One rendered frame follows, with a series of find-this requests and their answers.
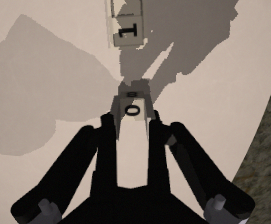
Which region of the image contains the white calendar cube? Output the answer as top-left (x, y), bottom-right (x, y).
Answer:
top-left (119, 91), bottom-right (145, 122)
top-left (112, 15), bottom-right (143, 47)

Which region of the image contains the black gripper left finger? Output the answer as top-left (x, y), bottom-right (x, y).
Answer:
top-left (10, 95), bottom-right (121, 224)

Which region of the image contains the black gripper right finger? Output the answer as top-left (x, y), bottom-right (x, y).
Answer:
top-left (144, 94), bottom-right (255, 224)

